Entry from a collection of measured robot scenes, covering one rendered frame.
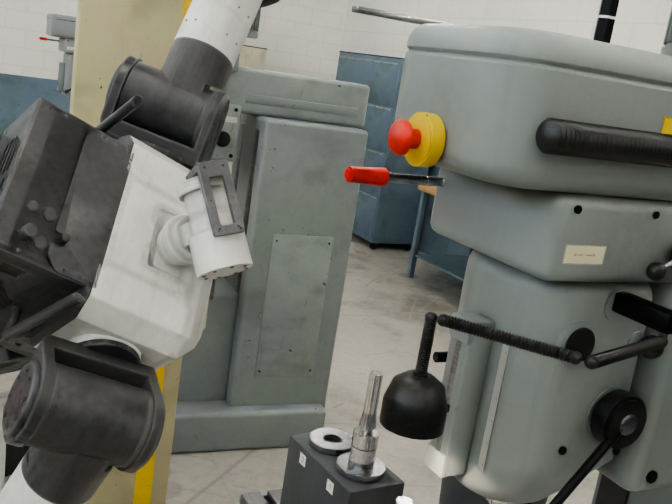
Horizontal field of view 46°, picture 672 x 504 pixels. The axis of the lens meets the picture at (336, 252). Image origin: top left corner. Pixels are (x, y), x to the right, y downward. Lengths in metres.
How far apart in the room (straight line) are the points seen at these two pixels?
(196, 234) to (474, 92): 0.35
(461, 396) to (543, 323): 0.14
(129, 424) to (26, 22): 9.01
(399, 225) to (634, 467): 7.50
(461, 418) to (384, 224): 7.44
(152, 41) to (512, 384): 1.81
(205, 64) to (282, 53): 9.46
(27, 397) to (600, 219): 0.63
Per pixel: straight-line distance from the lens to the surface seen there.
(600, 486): 1.55
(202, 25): 1.14
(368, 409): 1.43
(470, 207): 0.99
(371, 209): 8.43
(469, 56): 0.87
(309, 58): 10.73
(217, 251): 0.90
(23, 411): 0.88
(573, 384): 1.01
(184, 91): 1.10
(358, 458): 1.46
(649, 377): 1.09
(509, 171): 0.83
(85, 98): 2.51
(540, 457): 1.03
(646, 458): 1.13
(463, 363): 1.00
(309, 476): 1.53
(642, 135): 0.88
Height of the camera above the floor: 1.82
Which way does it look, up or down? 13 degrees down
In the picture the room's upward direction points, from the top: 9 degrees clockwise
